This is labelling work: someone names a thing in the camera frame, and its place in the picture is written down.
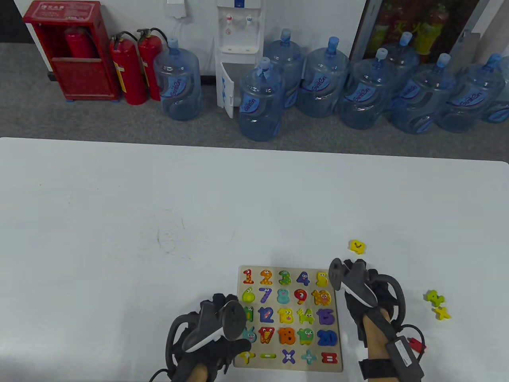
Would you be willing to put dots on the person's right hand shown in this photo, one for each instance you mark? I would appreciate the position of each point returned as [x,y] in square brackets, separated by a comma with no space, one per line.
[383,296]

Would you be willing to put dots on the person's left hand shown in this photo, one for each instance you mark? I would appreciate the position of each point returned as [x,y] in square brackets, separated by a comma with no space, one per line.
[214,358]

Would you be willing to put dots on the green math block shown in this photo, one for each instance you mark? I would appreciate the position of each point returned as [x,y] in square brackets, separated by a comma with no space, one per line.
[433,297]

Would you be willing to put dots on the yellow number-shaped math block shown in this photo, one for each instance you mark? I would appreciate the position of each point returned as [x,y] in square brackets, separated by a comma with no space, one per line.
[356,246]

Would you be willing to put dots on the red math block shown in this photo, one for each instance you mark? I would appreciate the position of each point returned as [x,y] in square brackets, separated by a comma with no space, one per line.
[415,345]

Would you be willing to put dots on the yellow cross-shaped math block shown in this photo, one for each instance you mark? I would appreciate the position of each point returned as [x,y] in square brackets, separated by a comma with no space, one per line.
[442,313]

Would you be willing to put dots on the purple number-shaped math block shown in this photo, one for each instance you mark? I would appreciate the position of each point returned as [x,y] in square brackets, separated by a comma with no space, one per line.
[325,316]

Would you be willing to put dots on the orange math block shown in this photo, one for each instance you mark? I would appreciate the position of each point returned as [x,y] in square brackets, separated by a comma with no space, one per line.
[286,336]

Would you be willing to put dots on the wooden math block puzzle board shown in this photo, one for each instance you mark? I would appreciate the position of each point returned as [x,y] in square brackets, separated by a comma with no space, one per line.
[274,305]

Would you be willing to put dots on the person's left forearm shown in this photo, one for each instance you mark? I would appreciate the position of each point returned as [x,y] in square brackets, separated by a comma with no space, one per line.
[201,374]

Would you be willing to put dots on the person's right forearm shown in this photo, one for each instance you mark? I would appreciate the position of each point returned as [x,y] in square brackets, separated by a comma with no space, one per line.
[375,338]

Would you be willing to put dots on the grey left hand controller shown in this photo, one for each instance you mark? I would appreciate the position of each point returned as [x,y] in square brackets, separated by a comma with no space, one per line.
[234,322]

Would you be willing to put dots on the row of blue water jugs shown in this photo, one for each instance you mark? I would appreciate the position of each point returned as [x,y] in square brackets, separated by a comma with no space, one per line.
[324,79]

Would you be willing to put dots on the glass door display cabinet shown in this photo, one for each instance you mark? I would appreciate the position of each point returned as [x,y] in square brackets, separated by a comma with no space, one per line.
[389,16]

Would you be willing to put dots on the white water dispenser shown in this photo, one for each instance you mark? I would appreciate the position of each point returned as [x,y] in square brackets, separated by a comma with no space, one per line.
[238,39]

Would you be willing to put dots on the red fire extinguisher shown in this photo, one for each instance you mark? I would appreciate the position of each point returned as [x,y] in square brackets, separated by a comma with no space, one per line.
[149,59]
[79,43]
[129,75]

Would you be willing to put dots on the red fire extinguisher cabinet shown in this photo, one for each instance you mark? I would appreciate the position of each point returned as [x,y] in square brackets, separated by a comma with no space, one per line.
[83,79]

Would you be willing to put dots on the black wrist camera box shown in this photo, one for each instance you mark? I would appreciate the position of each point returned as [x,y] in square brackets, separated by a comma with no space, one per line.
[403,358]

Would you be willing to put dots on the white wall box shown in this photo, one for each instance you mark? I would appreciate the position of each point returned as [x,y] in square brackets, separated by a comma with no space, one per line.
[177,8]

